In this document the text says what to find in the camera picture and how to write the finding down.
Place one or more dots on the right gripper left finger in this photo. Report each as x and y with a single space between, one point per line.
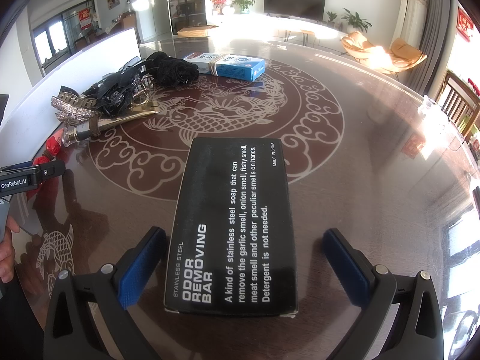
71 331

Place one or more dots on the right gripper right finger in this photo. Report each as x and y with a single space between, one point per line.
417 331

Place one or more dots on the red twisted gift pouch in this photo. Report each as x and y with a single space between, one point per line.
52 148

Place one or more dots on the silver tube with brown band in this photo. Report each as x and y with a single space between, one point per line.
96 125

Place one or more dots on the rhinestone bow hair clip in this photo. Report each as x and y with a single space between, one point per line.
73 108

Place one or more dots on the black odor removing bar box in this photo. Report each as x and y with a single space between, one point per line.
232 248

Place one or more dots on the person's left hand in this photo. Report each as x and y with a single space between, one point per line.
7 251

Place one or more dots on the black hair accessories pile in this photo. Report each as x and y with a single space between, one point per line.
118 91

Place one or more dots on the wooden dining chair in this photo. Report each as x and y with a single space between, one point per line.
459 100

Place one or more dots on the grey window curtain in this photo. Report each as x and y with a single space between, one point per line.
436 42

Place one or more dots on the blue white box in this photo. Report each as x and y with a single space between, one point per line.
239 67

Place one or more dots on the red flower pot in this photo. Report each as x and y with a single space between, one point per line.
217 6

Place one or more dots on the right tan lounge chair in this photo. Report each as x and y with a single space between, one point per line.
401 57

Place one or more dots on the tan lounge chair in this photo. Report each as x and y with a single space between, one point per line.
363 51
401 57

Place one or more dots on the green potted plant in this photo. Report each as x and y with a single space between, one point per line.
243 6

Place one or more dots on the left tan lounge chair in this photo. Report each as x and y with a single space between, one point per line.
363 51

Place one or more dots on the large leafy potted plant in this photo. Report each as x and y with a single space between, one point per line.
354 20

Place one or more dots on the black flat television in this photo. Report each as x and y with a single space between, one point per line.
306 9

